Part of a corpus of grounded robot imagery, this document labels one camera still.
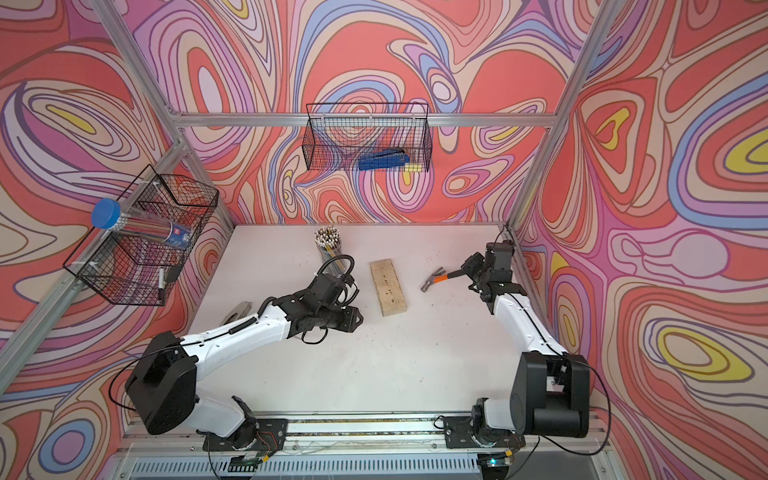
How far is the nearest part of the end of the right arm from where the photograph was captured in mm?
647

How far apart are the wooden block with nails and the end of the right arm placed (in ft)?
0.82

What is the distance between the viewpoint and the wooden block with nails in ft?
3.11
